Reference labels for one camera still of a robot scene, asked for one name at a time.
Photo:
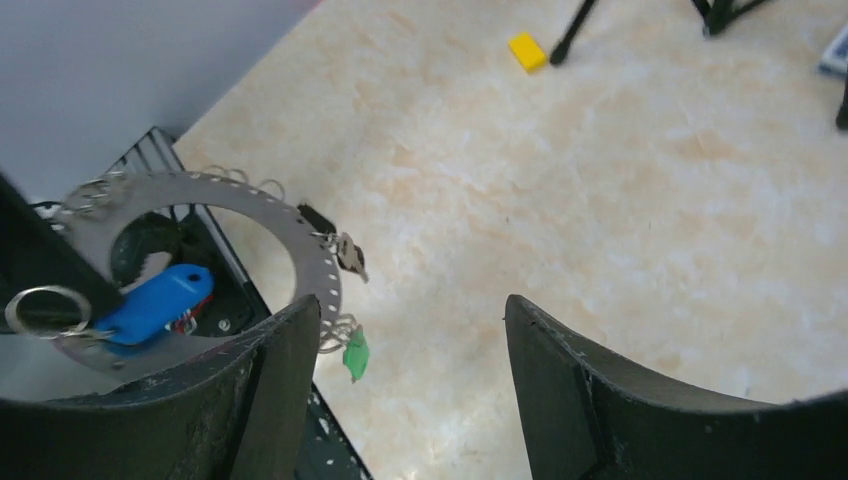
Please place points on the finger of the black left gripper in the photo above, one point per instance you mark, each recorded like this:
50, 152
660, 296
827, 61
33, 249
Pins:
33, 255

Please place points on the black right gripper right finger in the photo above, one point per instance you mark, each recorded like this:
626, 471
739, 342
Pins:
589, 413

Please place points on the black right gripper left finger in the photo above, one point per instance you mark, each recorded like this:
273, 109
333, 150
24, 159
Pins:
236, 412

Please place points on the blue plastic key tag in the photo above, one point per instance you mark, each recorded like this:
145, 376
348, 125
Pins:
149, 308

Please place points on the green plastic key tag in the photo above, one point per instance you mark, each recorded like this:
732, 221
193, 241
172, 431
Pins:
356, 354

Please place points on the black plastic key tag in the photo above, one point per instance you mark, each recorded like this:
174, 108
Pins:
318, 221

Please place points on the yellow lego brick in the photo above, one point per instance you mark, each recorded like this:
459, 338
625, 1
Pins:
527, 52

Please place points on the black tripod stand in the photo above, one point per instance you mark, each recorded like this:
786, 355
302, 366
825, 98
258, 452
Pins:
651, 71

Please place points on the blue playing card box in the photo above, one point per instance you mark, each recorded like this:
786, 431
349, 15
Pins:
834, 58

